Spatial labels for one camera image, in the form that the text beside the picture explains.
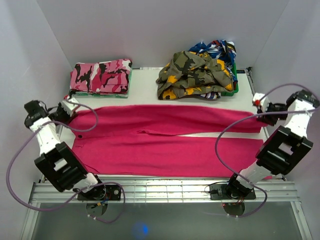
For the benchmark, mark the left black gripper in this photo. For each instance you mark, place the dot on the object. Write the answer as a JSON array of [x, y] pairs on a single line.
[[60, 108]]

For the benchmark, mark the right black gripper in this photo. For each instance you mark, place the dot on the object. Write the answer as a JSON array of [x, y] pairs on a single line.
[[265, 119]]

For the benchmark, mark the magenta pink trousers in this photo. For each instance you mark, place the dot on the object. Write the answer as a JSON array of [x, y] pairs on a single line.
[[164, 140]]

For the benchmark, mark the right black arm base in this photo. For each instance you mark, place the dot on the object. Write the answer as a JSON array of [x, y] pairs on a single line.
[[233, 201]]

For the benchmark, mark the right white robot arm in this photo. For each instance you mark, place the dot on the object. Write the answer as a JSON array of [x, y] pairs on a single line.
[[285, 147]]

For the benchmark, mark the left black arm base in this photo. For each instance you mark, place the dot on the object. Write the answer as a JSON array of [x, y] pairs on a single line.
[[111, 193]]

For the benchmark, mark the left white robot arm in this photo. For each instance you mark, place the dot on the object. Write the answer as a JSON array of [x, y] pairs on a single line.
[[56, 161]]

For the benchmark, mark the pink camouflage folded trousers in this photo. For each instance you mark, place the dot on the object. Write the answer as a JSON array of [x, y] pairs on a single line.
[[119, 62]]

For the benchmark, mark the blue white camouflage trousers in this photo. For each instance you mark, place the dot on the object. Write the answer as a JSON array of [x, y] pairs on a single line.
[[225, 51]]

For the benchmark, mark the olive yellow camouflage trousers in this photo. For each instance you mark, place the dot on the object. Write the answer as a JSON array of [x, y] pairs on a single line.
[[190, 74]]

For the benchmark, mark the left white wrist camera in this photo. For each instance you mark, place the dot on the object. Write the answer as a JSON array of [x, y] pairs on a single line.
[[70, 105]]

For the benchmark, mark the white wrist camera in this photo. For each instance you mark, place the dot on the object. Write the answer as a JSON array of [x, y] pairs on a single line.
[[70, 105], [261, 101]]

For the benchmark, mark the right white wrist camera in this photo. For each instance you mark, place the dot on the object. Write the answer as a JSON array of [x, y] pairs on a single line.
[[261, 101]]

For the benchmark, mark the aluminium front rail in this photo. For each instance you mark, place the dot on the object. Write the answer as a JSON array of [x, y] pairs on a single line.
[[141, 189]]

